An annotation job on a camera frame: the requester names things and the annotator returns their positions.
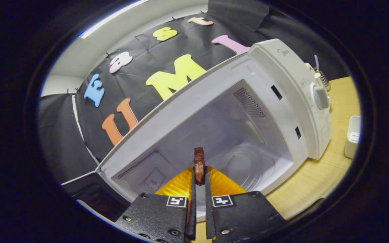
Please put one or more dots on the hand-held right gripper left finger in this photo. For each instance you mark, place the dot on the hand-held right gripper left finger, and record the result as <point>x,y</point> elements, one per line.
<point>191,222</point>

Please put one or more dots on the reddish brown meat piece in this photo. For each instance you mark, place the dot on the reddish brown meat piece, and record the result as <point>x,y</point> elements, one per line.
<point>199,165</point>

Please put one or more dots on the white toaster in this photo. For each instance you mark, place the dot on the white toaster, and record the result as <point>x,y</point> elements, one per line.
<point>311,71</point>

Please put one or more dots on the metal spoon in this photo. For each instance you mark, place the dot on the metal spoon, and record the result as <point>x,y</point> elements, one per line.
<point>316,62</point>

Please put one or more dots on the white microwave oven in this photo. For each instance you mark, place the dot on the white microwave oven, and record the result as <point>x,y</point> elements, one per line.
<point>214,101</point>

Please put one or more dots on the small glass cup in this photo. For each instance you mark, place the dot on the small glass cup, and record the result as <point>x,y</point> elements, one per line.
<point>324,80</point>

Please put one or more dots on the small white rectangular dish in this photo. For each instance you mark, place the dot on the small white rectangular dish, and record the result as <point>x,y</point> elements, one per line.
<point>352,135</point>

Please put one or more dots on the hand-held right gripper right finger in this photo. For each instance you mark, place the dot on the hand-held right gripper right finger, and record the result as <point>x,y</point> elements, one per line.
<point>209,219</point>

